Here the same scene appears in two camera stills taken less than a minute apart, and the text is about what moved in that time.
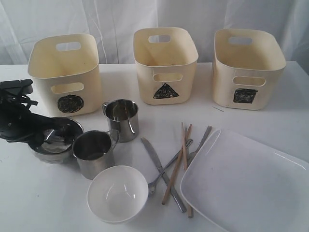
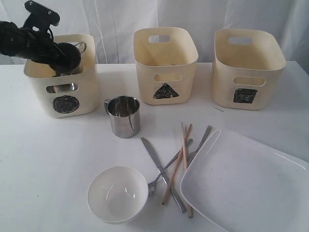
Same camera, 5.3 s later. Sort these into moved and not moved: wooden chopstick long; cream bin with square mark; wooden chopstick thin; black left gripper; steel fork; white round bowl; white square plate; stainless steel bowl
Moved: stainless steel bowl; black left gripper
Not moved: wooden chopstick thin; white round bowl; steel fork; cream bin with square mark; wooden chopstick long; white square plate
